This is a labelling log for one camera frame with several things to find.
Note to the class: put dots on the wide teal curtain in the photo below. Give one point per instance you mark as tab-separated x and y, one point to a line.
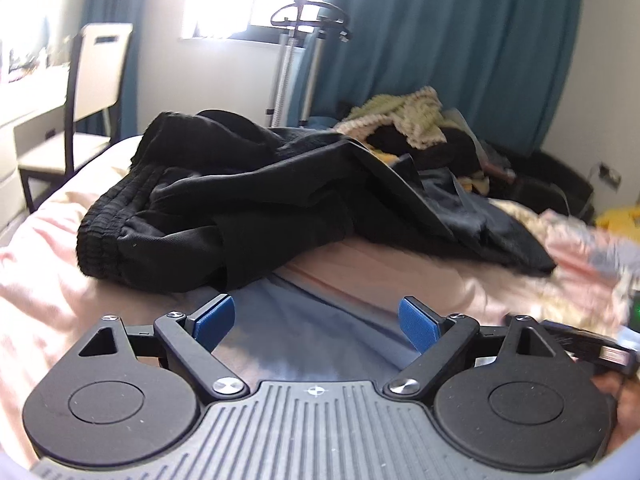
450	40

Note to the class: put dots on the blue-grey cloth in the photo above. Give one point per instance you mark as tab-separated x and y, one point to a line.
310	330

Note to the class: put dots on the black ribbed-hem garment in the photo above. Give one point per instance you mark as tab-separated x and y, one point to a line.
225	195

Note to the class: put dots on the yellow cloth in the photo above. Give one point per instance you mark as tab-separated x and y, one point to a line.
620	217

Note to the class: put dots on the white desk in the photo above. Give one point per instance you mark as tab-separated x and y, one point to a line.
25	110

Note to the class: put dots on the yellow garment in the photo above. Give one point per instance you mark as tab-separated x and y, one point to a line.
387	156

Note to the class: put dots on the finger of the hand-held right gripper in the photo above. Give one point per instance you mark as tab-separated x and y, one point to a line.
575	342

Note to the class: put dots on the narrow teal curtain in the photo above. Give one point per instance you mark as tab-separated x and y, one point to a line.
112	10

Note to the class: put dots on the wall socket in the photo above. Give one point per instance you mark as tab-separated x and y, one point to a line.
610	172

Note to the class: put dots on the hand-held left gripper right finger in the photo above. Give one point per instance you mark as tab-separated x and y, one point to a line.
417	322

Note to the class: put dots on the pink bed sheet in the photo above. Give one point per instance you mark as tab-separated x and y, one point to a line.
45	270

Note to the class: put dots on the black suitcase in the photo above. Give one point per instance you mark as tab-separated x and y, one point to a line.
550	180

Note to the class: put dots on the garment steamer stand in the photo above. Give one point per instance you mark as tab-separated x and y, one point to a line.
295	50

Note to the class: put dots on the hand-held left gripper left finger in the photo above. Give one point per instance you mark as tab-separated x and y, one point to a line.
217	322

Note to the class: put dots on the white chair with dark frame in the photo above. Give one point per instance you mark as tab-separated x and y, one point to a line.
87	95

